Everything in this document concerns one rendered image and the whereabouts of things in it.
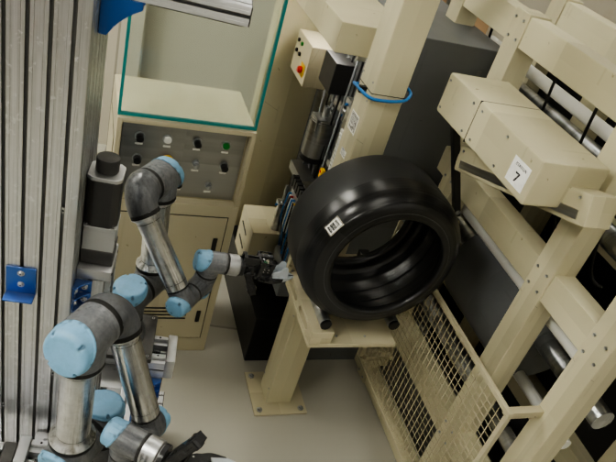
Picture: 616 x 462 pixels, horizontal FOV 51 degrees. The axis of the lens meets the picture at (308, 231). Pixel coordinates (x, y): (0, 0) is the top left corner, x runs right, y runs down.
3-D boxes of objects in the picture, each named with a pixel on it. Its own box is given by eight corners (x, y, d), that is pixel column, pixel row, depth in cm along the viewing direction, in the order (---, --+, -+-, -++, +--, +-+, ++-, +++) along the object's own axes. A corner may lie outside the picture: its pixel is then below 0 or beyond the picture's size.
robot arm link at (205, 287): (177, 297, 219) (186, 275, 213) (194, 280, 228) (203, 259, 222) (196, 310, 219) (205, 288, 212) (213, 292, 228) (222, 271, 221)
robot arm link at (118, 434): (115, 428, 165) (117, 407, 160) (151, 448, 163) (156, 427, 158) (95, 451, 158) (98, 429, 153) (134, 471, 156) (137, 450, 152)
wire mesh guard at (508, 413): (357, 356, 313) (406, 243, 275) (360, 356, 313) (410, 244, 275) (430, 532, 244) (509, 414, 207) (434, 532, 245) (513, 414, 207)
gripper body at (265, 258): (278, 266, 220) (245, 261, 215) (269, 284, 224) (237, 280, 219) (273, 252, 226) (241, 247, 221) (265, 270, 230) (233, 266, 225)
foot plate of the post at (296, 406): (244, 373, 325) (245, 369, 324) (293, 372, 334) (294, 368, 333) (254, 416, 305) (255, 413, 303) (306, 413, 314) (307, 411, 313)
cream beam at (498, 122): (434, 109, 232) (449, 71, 224) (492, 118, 241) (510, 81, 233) (519, 205, 186) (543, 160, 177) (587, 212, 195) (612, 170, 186)
